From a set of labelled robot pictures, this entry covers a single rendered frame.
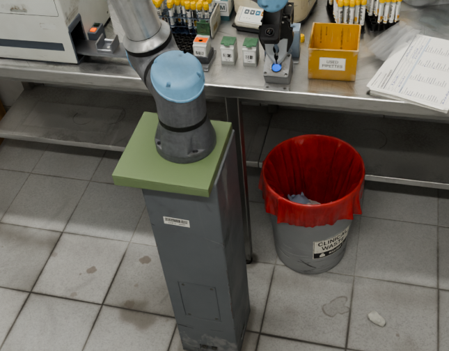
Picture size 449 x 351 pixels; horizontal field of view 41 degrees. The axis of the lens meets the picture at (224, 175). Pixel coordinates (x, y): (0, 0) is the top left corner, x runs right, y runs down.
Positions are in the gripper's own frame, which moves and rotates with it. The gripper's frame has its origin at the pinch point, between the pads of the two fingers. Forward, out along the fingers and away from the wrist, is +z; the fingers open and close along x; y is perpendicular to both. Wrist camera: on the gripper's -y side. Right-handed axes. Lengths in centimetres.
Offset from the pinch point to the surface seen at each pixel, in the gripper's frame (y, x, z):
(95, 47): 6, 56, 4
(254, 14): 28.2, 12.1, 3.1
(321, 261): 0, -15, 86
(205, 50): 6.1, 21.7, 2.2
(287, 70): -0.5, -3.1, 2.2
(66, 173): 35, 106, 95
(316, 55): 4.4, -10.0, 0.1
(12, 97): 66, 145, 80
